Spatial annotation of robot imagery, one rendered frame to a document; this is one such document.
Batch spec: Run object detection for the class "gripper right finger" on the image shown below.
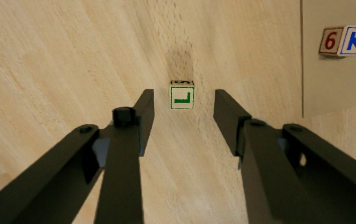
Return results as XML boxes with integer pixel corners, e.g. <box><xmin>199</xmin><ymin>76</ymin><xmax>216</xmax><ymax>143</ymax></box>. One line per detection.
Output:
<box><xmin>213</xmin><ymin>89</ymin><xmax>356</xmax><ymax>224</ymax></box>

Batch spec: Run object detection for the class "wooden letter block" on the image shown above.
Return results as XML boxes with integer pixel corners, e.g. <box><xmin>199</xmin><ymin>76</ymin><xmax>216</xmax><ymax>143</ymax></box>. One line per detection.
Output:
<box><xmin>319</xmin><ymin>25</ymin><xmax>356</xmax><ymax>57</ymax></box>

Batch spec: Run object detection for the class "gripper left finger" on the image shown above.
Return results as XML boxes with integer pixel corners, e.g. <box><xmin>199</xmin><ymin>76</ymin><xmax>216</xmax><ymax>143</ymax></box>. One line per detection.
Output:
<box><xmin>0</xmin><ymin>89</ymin><xmax>155</xmax><ymax>224</ymax></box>

